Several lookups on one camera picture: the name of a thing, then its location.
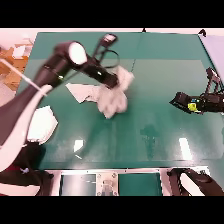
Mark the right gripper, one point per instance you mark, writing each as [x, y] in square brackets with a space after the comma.
[185, 101]

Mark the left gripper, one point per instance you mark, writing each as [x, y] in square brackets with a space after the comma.
[108, 78]

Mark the white shirt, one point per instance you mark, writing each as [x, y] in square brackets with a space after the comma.
[111, 100]

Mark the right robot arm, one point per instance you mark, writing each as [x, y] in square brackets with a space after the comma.
[211, 101]

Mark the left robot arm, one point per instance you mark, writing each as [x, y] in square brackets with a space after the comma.
[50, 71]

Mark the folded white garment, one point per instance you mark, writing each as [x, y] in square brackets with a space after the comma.
[41, 125]

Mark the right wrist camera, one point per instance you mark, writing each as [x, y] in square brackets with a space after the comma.
[211, 76]

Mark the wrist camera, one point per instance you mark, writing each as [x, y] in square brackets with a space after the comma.
[211, 76]
[108, 38]

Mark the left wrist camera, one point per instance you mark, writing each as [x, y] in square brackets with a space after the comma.
[108, 38]

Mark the silver frame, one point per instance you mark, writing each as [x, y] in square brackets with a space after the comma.
[106, 183]

